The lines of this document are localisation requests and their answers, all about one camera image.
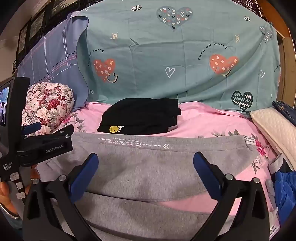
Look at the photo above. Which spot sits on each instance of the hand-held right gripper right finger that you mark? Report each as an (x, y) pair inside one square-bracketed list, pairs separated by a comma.
[(205, 173)]

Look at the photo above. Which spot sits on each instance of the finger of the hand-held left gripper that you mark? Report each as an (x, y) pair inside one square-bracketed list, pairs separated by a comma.
[(46, 146), (32, 128)]

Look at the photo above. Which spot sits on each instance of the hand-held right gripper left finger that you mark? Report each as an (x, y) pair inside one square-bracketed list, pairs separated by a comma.
[(86, 176)]

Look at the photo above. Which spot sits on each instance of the grey pants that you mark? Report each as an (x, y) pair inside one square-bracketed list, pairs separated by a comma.
[(138, 171)]

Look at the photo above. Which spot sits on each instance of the person's left hand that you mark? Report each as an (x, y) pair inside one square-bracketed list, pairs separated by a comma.
[(5, 192)]

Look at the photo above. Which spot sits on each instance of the red floral pillow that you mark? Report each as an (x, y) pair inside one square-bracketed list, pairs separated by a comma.
[(50, 102)]

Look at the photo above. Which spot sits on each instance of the pink floral bedsheet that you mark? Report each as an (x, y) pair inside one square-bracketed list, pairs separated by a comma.
[(208, 125)]

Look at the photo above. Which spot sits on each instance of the blue plaid pillow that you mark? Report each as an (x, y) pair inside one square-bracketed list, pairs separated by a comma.
[(50, 58)]

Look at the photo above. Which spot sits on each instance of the grey cloth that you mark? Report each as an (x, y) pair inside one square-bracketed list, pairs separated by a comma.
[(276, 164)]

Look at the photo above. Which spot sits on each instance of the white mattress pad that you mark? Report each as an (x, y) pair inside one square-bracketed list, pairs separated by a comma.
[(268, 125)]

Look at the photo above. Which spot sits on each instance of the black folded garment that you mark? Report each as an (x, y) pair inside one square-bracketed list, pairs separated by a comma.
[(138, 115)]

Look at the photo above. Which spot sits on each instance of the bright blue garment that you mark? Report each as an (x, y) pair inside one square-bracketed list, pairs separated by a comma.
[(285, 192)]

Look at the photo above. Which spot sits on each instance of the dark blue jeans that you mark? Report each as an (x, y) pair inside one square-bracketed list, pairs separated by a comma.
[(285, 111)]

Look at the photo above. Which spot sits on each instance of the teal heart-print blanket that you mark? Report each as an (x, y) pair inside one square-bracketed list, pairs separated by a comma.
[(161, 58)]

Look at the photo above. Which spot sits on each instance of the framed wall picture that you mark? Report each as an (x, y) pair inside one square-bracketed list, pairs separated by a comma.
[(37, 24), (61, 7), (23, 39)]

